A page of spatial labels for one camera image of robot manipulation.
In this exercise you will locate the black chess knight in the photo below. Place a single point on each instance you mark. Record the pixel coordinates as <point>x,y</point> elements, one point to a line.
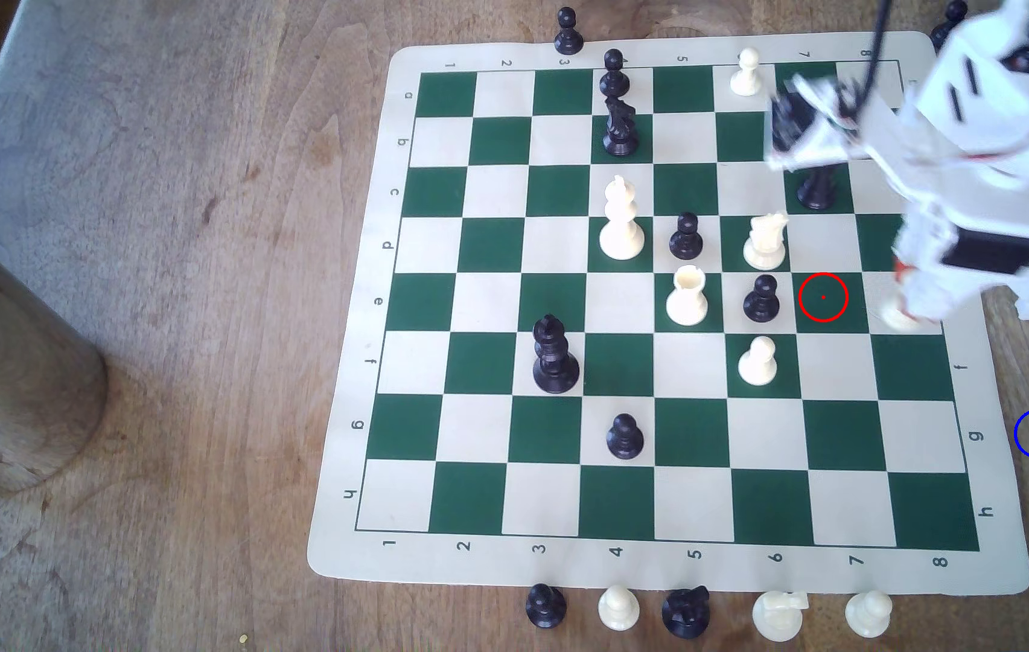
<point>685,614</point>
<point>620,131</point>

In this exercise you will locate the white chess knight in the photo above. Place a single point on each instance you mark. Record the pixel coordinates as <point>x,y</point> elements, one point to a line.
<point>766,246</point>
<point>777,618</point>

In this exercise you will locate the white chess bishop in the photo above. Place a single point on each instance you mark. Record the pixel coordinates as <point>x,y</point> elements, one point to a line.
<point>621,231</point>

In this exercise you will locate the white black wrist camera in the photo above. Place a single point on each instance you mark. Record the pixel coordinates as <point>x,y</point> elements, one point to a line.
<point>817,118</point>

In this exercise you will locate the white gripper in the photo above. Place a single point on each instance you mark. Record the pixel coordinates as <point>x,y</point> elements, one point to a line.
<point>988,252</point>

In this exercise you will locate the black chess pawn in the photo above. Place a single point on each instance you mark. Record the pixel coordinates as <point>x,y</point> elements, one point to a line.
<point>568,36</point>
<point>614,80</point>
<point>950,16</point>
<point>545,608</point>
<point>760,303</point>
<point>625,440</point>
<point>685,240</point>

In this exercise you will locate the black chess rook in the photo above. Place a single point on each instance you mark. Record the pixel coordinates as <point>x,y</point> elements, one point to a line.
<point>817,192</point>

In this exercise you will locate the black chess king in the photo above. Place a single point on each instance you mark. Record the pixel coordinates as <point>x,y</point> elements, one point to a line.
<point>555,362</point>

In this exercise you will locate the white chess rook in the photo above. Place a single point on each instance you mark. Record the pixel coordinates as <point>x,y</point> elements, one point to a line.
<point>686,301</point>

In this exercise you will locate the green white chess mat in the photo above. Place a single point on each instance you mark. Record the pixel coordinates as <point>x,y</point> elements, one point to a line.
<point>514,272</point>

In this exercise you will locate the wooden cylinder post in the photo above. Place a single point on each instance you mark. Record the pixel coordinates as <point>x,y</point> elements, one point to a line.
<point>7,362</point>

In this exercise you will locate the white chess pawn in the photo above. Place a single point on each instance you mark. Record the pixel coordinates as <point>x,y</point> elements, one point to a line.
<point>894,316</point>
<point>618,610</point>
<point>746,77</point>
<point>758,364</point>
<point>868,616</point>

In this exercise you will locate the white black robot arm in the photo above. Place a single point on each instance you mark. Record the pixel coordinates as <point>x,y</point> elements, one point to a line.
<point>985,100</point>

